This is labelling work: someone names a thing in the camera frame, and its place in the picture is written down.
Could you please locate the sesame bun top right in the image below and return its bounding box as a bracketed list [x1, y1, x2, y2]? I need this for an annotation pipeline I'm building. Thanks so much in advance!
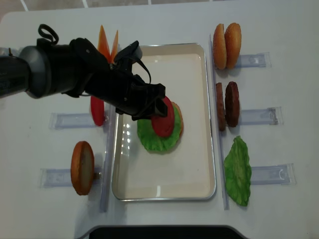
[224, 23, 242, 69]

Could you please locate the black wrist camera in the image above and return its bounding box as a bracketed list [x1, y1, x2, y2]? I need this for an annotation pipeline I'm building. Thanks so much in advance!
[114, 40, 143, 63]

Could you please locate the bun bottom on tray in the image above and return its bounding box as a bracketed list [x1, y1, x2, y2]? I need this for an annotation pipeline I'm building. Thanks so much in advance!
[160, 102, 184, 153]

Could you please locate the green lettuce on tray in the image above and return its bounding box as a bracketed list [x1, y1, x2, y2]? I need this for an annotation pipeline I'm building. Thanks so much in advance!
[137, 102, 184, 153]

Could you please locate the black cable loop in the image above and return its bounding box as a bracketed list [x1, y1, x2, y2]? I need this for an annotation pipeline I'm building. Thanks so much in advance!
[37, 23, 59, 45]

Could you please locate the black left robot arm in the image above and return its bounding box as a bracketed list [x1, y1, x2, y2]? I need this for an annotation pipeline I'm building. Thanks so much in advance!
[0, 38, 167, 120]

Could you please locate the clear tomato pusher track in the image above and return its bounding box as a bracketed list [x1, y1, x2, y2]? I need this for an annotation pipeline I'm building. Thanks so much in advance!
[49, 113, 98, 129]

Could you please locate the red tomato slice standing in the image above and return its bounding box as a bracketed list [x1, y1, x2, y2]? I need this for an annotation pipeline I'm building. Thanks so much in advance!
[90, 96, 105, 126]

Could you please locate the bun half left standing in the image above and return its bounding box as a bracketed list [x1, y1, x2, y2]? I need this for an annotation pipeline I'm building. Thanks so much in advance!
[70, 141, 94, 196]

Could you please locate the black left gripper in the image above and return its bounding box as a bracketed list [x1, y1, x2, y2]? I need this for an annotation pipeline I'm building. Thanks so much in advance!
[69, 38, 167, 120]

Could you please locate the orange cheese slice right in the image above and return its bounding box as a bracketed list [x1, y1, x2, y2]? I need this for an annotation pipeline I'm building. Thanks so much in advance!
[111, 31, 118, 63]

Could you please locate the black base foreground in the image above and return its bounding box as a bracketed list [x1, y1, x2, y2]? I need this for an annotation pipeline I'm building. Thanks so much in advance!
[78, 225, 246, 239]

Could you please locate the red tomato slice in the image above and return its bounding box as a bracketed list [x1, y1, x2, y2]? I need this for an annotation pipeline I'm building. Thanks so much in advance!
[151, 97, 174, 137]
[90, 96, 105, 126]

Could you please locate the clear patty pusher track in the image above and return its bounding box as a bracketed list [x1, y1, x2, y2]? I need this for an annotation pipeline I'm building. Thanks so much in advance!
[239, 107, 284, 125]

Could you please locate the brown meat patty inner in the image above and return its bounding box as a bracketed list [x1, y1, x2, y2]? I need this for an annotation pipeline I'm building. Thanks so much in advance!
[215, 83, 226, 131]

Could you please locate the green lettuce leaf right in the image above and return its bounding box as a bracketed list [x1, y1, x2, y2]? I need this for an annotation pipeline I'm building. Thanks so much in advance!
[224, 136, 252, 207]

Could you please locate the clear lettuce pusher track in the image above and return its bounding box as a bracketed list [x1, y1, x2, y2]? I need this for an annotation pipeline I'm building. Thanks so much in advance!
[251, 163, 296, 185]

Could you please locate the bun half beside rail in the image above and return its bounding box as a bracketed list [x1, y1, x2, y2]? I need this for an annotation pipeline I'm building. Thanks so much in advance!
[212, 23, 227, 70]

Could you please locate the white metal tray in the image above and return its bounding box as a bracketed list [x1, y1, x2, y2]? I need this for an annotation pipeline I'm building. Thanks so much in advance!
[112, 43, 216, 201]

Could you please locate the dark meat patty outer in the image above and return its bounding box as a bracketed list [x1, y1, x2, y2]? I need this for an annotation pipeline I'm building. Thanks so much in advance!
[225, 82, 240, 127]

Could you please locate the clear bun pusher track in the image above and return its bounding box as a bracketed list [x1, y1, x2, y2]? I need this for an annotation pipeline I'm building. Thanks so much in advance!
[235, 52, 271, 68]

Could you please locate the clear left bun track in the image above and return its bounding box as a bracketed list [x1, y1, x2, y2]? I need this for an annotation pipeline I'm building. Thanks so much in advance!
[38, 169, 72, 188]

